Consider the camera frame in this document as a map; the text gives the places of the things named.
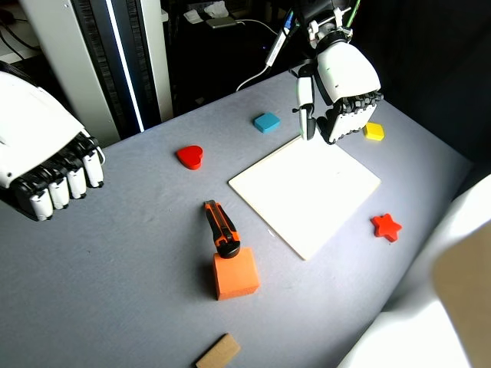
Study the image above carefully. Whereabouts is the orange black utility knife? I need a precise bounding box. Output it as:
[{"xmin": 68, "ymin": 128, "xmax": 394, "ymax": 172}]
[{"xmin": 203, "ymin": 199, "xmax": 242, "ymax": 260}]

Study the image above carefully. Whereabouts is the white cabinet with black strips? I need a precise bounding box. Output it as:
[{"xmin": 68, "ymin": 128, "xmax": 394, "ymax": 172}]
[{"xmin": 18, "ymin": 0, "xmax": 173, "ymax": 149}]

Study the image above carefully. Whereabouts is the red heart block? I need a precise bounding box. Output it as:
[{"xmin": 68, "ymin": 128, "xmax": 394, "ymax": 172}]
[{"xmin": 176, "ymin": 145, "xmax": 204, "ymax": 171}]

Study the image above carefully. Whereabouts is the grey table cloth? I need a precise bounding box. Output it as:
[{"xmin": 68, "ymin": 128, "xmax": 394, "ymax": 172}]
[{"xmin": 0, "ymin": 71, "xmax": 475, "ymax": 368}]

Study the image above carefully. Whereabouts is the silver flat device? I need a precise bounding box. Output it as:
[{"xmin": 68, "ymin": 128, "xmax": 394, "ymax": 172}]
[{"xmin": 206, "ymin": 16, "xmax": 239, "ymax": 30}]

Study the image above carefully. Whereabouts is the blue square block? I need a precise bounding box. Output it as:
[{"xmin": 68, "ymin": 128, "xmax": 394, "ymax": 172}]
[{"xmin": 253, "ymin": 112, "xmax": 282, "ymax": 134}]

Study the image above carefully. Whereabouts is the orange foam block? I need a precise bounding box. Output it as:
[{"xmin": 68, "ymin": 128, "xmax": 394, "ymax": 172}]
[{"xmin": 212, "ymin": 247, "xmax": 261, "ymax": 301}]

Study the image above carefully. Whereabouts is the beige backing board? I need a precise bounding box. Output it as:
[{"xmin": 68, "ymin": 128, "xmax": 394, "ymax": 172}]
[{"xmin": 228, "ymin": 136, "xmax": 382, "ymax": 262}]

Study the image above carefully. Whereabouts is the white paper sheet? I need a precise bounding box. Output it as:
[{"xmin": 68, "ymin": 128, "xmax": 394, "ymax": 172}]
[{"xmin": 229, "ymin": 136, "xmax": 382, "ymax": 261}]

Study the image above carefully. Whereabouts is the brown wooden block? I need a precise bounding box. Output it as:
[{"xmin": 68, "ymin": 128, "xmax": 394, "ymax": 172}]
[{"xmin": 194, "ymin": 332, "xmax": 242, "ymax": 368}]

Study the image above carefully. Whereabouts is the yellow square block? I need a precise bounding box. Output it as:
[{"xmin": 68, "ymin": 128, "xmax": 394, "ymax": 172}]
[{"xmin": 363, "ymin": 121, "xmax": 387, "ymax": 142}]

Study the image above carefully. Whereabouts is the red star block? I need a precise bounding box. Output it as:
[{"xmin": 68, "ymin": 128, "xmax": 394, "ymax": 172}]
[{"xmin": 370, "ymin": 212, "xmax": 404, "ymax": 243}]

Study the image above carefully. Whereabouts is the tan blurred panel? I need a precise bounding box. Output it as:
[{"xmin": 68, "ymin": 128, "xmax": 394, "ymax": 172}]
[{"xmin": 432, "ymin": 220, "xmax": 491, "ymax": 368}]

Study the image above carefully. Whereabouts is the white cable with adapter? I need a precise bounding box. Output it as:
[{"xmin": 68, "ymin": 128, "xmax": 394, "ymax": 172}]
[{"xmin": 234, "ymin": 10, "xmax": 295, "ymax": 93}]

